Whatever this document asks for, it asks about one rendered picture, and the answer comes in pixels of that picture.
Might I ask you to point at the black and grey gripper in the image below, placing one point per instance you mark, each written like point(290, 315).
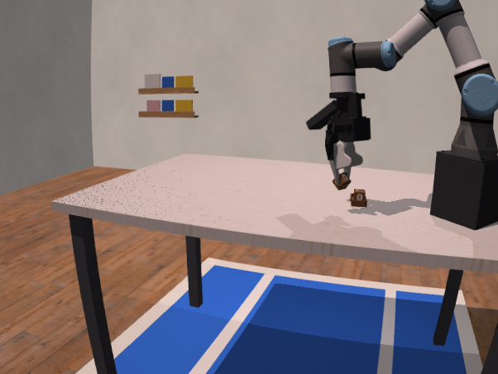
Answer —
point(357, 126)

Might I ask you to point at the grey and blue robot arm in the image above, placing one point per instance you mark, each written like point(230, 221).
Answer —
point(475, 136)

